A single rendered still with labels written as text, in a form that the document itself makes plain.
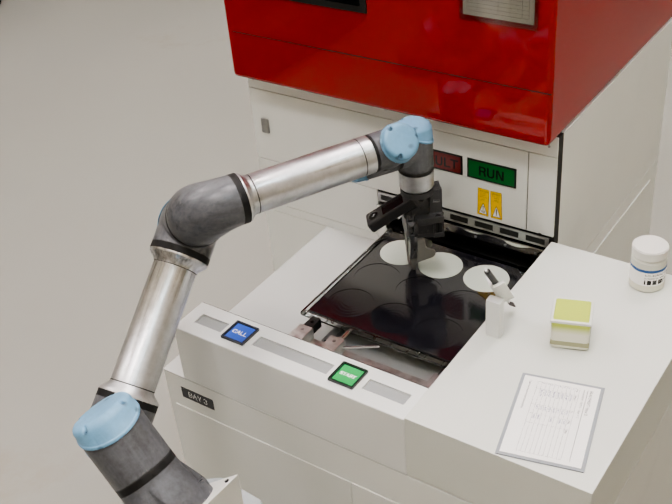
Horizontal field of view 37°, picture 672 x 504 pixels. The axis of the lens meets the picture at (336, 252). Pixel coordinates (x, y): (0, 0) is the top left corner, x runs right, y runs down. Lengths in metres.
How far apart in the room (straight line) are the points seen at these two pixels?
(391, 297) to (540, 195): 0.39
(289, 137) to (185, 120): 2.60
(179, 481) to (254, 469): 0.49
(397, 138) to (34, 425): 1.92
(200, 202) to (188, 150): 2.99
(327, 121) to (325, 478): 0.85
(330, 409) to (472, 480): 0.30
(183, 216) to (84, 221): 2.59
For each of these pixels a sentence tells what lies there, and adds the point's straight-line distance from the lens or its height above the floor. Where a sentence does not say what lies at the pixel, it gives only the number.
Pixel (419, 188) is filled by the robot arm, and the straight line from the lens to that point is 2.10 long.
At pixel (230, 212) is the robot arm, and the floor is 1.28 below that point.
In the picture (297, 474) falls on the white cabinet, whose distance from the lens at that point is 2.11.
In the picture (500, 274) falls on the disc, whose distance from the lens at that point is 2.23.
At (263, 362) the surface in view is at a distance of 1.95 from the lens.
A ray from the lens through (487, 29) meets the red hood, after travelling 2.01.
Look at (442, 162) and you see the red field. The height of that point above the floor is 1.10.
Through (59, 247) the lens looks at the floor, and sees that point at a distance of 4.25.
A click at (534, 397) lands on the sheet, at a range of 1.83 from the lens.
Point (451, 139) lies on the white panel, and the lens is 2.22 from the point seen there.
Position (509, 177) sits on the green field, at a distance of 2.19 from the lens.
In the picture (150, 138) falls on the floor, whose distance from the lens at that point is 4.95.
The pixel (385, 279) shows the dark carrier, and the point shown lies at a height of 0.90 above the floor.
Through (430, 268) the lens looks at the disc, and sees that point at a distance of 2.25.
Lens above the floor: 2.22
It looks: 34 degrees down
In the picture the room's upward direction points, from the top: 5 degrees counter-clockwise
